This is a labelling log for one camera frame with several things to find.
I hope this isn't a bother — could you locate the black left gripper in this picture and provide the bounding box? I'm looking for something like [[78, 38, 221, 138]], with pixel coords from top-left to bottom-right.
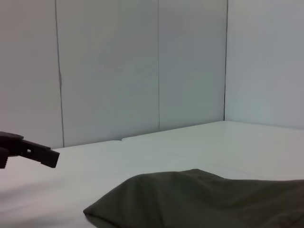
[[0, 131, 60, 169]]

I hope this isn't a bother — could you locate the dark green t-shirt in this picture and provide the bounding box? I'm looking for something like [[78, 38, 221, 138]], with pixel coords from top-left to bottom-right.
[[83, 168, 304, 228]]

